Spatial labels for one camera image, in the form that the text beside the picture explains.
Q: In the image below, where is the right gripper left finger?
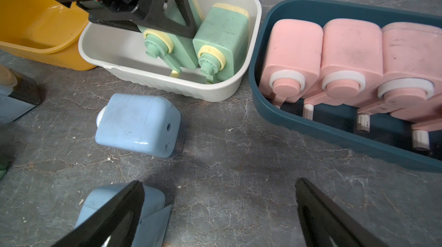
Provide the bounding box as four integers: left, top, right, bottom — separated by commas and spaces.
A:
54, 180, 145, 247

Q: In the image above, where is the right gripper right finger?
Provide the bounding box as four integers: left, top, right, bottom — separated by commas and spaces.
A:
295, 178, 386, 247

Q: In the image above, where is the green sharpener bottom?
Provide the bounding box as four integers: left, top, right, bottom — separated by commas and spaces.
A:
138, 0, 204, 78

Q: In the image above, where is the green sharpener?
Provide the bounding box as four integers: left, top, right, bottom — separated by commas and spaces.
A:
192, 3, 250, 84
138, 0, 204, 78

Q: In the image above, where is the white storage box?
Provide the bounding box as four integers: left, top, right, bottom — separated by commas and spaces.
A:
78, 0, 262, 102

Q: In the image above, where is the teal storage box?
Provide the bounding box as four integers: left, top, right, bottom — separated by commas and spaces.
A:
249, 0, 442, 173

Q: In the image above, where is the yellow storage box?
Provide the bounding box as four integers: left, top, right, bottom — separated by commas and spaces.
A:
1, 0, 95, 71

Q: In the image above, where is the pink sharpener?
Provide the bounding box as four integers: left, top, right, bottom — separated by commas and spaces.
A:
259, 19, 323, 108
355, 22, 442, 134
411, 116, 442, 151
302, 18, 383, 120

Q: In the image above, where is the pink sharpener bottom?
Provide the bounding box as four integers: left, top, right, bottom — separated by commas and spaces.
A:
302, 18, 383, 120

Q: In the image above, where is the blue sharpener center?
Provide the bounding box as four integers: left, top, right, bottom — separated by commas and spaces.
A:
76, 184, 172, 247

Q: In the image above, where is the blue sharpener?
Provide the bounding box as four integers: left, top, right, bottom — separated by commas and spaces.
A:
95, 93, 184, 158
1, 65, 41, 124
76, 184, 172, 247

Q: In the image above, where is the blue sharpener upper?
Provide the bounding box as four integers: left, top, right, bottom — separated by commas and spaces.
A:
95, 93, 184, 158

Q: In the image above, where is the blue sharpener left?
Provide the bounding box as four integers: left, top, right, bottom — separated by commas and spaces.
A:
1, 65, 41, 124

